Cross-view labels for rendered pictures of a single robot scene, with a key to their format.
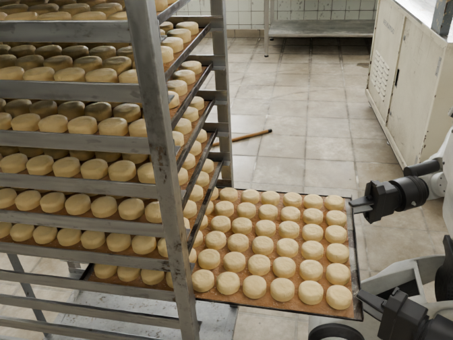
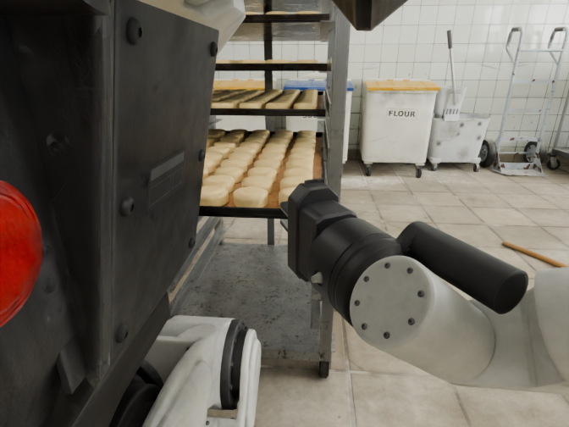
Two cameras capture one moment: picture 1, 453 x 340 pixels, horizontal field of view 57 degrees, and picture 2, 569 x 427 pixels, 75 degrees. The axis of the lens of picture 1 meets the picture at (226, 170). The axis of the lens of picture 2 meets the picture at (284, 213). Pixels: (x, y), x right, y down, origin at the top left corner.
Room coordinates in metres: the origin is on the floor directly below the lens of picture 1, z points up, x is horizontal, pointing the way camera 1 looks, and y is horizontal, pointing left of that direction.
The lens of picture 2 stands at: (0.78, -0.78, 0.87)
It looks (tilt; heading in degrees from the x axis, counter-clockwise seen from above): 22 degrees down; 82
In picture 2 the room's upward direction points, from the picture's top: straight up
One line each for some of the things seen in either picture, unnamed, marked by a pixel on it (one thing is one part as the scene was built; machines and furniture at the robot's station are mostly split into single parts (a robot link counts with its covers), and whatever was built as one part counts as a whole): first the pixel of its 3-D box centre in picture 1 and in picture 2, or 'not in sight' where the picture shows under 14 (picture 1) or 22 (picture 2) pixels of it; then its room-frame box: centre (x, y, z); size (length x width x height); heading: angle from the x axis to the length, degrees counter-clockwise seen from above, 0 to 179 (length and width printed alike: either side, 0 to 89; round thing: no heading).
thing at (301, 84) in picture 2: not in sight; (317, 124); (1.51, 2.45, 0.38); 0.64 x 0.54 x 0.77; 77
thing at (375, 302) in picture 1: (373, 299); not in sight; (0.54, -0.28, 0.70); 0.06 x 0.03 x 0.02; 47
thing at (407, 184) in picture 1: (389, 197); (332, 250); (0.88, -0.43, 0.68); 0.12 x 0.10 x 0.13; 107
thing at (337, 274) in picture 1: (338, 274); not in sight; (0.62, -0.23, 0.69); 0.05 x 0.05 x 0.02
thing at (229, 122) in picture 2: not in sight; (245, 124); (0.88, 2.59, 0.38); 0.64 x 0.54 x 0.77; 79
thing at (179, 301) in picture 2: not in sight; (204, 258); (0.66, 0.39, 0.24); 0.64 x 0.03 x 0.03; 77
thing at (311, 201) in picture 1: (313, 202); (295, 186); (0.87, -0.23, 0.69); 0.05 x 0.05 x 0.02
